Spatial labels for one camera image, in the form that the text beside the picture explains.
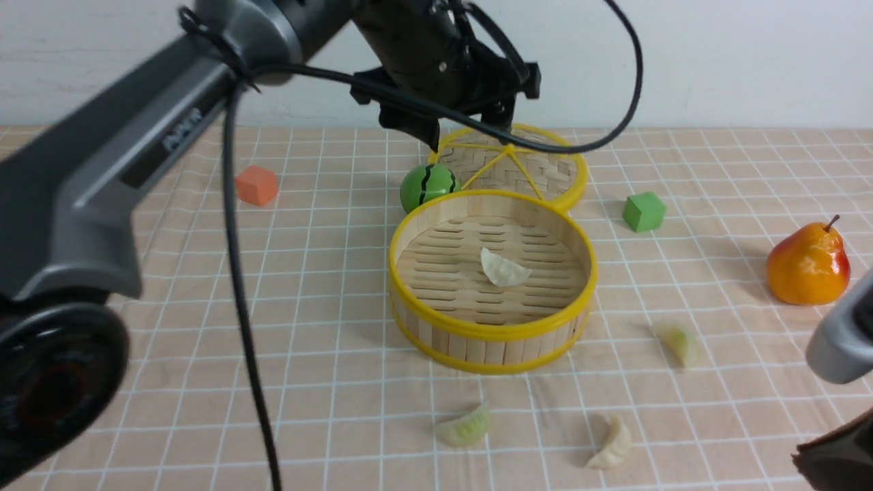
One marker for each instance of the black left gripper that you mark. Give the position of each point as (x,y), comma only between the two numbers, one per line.
(451,53)

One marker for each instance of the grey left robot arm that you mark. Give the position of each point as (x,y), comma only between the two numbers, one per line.
(68,196)

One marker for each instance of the green foam cube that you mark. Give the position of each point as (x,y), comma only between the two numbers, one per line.
(644,212)

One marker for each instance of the white dumpling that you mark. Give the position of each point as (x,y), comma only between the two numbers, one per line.
(615,448)
(501,272)

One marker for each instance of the orange foam cube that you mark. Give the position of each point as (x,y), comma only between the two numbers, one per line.
(256,186)

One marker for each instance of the green watermelon ball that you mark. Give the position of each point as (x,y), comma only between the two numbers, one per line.
(424,183)

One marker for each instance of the bamboo steamer tray yellow rim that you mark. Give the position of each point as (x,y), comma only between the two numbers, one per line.
(446,307)

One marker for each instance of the orange yellow pear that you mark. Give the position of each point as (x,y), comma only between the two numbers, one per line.
(810,267)

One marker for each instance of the beige checked tablecloth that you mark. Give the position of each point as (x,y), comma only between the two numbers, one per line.
(354,405)

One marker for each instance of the bamboo steamer lid yellow rim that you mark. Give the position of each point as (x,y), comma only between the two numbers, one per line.
(481,162)

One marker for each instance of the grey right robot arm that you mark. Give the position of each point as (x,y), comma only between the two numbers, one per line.
(840,352)

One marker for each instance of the green dumpling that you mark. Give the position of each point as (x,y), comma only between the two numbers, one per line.
(681,342)
(466,430)

